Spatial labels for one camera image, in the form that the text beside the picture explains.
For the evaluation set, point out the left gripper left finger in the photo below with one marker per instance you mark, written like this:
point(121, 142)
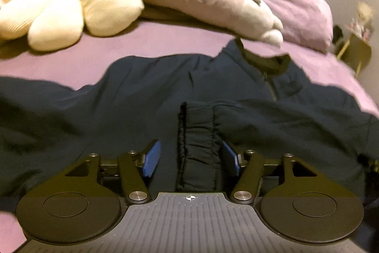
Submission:
point(150, 157)

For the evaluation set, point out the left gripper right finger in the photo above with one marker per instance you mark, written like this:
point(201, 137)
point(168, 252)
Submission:
point(233, 160)

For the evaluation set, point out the navy blue zip jacket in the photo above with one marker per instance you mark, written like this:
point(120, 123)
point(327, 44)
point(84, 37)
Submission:
point(192, 104)

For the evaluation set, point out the purple plush bed blanket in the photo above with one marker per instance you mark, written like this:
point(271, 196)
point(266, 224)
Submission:
point(98, 204)

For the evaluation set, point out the purple pillow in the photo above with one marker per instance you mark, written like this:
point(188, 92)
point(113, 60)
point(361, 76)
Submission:
point(307, 23)

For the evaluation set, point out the yellow leg side table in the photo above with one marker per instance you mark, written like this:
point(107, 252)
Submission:
point(356, 53)

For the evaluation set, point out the pink long rabbit plush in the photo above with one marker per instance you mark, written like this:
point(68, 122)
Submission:
point(252, 19)

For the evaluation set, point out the flower bouquet on table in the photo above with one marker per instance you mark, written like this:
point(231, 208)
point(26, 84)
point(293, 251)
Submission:
point(361, 24)

